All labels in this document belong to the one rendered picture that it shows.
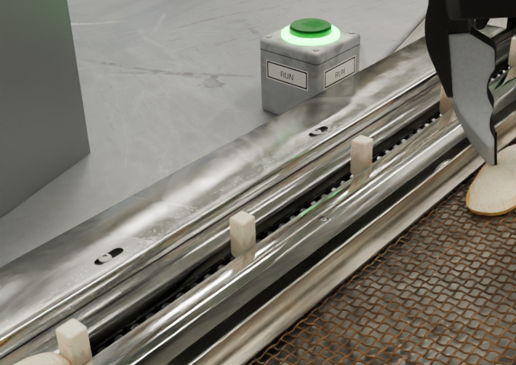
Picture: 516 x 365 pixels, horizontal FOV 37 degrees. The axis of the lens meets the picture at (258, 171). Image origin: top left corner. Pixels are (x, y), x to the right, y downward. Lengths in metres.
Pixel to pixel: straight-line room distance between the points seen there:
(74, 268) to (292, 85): 0.32
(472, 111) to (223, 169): 0.19
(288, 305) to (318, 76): 0.34
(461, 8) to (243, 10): 0.68
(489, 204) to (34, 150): 0.36
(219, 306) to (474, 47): 0.22
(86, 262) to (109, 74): 0.41
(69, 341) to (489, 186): 0.26
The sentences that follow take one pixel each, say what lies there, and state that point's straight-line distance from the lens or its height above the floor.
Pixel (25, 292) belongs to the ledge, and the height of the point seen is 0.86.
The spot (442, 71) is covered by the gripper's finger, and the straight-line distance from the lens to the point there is 0.49.
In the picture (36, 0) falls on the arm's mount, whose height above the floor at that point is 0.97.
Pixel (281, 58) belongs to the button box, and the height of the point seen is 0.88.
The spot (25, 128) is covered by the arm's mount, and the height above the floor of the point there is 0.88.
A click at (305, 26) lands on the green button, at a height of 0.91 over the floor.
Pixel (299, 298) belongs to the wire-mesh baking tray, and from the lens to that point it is 0.42.
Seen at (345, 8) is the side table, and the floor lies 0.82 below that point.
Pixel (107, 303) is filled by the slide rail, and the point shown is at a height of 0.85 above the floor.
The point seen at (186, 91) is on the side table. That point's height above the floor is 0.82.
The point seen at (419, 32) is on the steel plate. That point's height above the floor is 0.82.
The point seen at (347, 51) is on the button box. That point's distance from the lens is 0.74.
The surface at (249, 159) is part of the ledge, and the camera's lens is 0.60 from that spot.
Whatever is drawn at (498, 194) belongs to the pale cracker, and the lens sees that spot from 0.49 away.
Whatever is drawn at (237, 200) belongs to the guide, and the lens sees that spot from 0.56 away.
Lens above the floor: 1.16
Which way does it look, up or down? 30 degrees down
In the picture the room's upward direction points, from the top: 2 degrees counter-clockwise
